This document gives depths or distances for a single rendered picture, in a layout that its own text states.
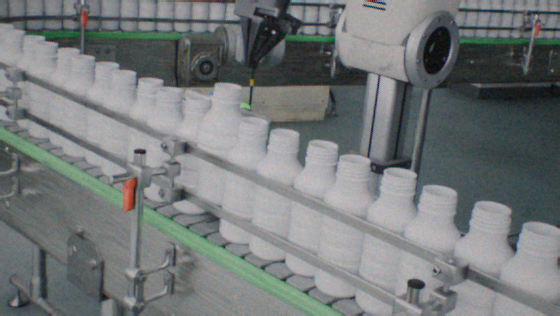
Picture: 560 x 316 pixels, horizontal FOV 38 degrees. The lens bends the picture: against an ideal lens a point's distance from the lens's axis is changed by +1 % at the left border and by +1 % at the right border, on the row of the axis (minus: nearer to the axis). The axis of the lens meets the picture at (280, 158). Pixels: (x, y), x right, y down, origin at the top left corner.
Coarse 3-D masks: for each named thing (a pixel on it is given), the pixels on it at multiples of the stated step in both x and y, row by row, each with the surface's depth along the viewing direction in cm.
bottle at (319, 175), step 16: (320, 144) 98; (336, 144) 97; (320, 160) 95; (336, 160) 97; (304, 176) 96; (320, 176) 95; (336, 176) 96; (304, 192) 96; (320, 192) 95; (304, 208) 96; (304, 224) 97; (320, 224) 96; (288, 240) 99; (304, 240) 97; (288, 256) 99; (304, 272) 98
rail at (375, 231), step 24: (24, 72) 139; (72, 96) 128; (120, 120) 119; (240, 168) 101; (288, 192) 96; (216, 216) 106; (336, 216) 91; (264, 240) 100; (384, 240) 86; (408, 240) 84; (312, 264) 95; (360, 288) 90; (504, 288) 76; (552, 312) 73
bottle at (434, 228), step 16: (432, 192) 86; (448, 192) 85; (432, 208) 83; (448, 208) 83; (416, 224) 84; (432, 224) 83; (448, 224) 84; (416, 240) 83; (432, 240) 83; (448, 240) 83; (416, 256) 84; (400, 272) 86; (416, 272) 84; (400, 288) 86; (432, 288) 84
